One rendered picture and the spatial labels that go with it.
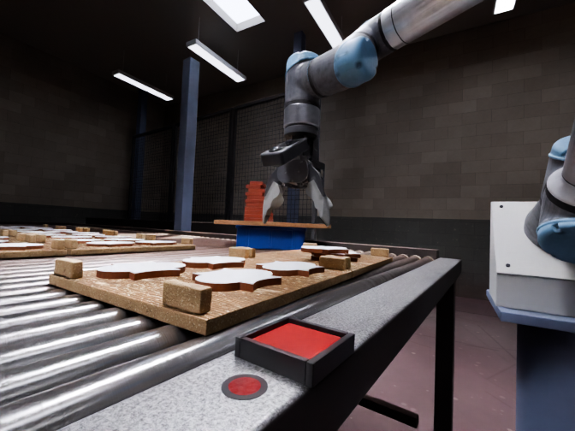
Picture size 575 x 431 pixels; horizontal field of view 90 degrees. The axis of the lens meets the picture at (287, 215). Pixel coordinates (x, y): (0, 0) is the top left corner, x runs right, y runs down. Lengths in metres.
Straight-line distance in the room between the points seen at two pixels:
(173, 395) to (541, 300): 0.73
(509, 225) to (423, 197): 4.65
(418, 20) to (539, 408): 0.81
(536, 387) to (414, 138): 5.10
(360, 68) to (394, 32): 0.12
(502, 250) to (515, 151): 4.88
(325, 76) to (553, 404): 0.80
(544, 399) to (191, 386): 0.77
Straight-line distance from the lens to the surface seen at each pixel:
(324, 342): 0.27
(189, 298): 0.32
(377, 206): 5.62
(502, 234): 0.87
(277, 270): 0.53
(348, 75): 0.57
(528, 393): 0.91
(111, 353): 0.30
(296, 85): 0.63
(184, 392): 0.23
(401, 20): 0.65
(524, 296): 0.81
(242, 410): 0.21
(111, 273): 0.52
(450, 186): 5.53
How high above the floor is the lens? 1.03
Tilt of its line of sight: 2 degrees up
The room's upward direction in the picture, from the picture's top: 2 degrees clockwise
